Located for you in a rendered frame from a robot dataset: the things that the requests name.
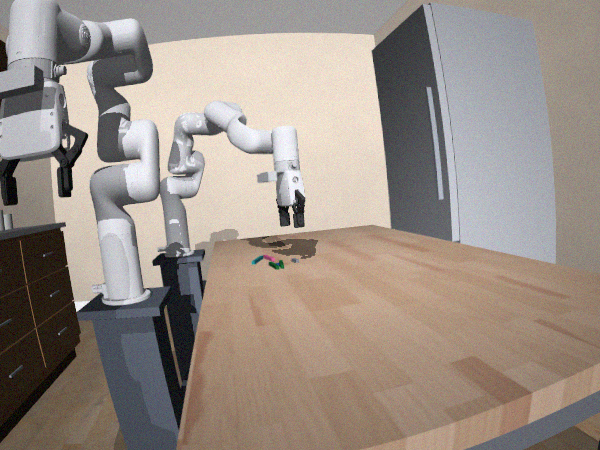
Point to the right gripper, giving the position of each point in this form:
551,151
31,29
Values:
26,131

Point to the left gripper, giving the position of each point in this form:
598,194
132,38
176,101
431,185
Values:
290,194

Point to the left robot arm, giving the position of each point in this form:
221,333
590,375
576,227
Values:
223,116

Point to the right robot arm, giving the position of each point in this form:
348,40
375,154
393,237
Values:
42,36

